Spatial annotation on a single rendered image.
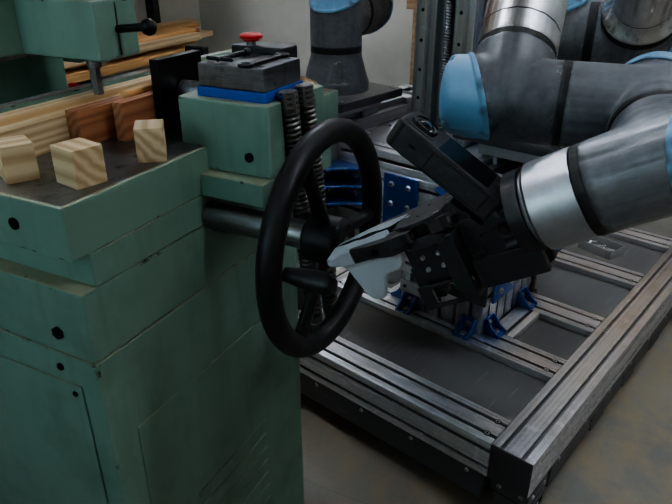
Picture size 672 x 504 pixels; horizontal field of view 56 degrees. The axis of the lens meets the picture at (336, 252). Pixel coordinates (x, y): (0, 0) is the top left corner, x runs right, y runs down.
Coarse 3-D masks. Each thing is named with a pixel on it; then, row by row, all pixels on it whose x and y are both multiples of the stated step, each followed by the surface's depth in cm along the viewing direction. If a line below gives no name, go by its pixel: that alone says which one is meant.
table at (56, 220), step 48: (336, 96) 109; (192, 144) 80; (0, 192) 66; (48, 192) 66; (96, 192) 66; (144, 192) 72; (192, 192) 79; (240, 192) 78; (0, 240) 68; (48, 240) 65; (96, 240) 67
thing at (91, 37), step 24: (24, 0) 78; (48, 0) 77; (72, 0) 75; (96, 0) 75; (120, 0) 78; (24, 24) 80; (48, 24) 78; (72, 24) 76; (96, 24) 75; (24, 48) 82; (48, 48) 80; (72, 48) 78; (96, 48) 76; (120, 48) 79
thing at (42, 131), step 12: (36, 120) 76; (48, 120) 76; (60, 120) 78; (0, 132) 71; (12, 132) 73; (24, 132) 74; (36, 132) 75; (48, 132) 77; (60, 132) 78; (36, 144) 76; (48, 144) 77; (36, 156) 76
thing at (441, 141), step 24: (408, 120) 53; (408, 144) 53; (432, 144) 52; (456, 144) 55; (432, 168) 53; (456, 168) 52; (480, 168) 54; (456, 192) 53; (480, 192) 52; (480, 216) 53
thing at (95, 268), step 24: (168, 216) 76; (192, 216) 80; (120, 240) 70; (144, 240) 73; (168, 240) 77; (24, 264) 72; (48, 264) 70; (72, 264) 68; (96, 264) 67; (120, 264) 70
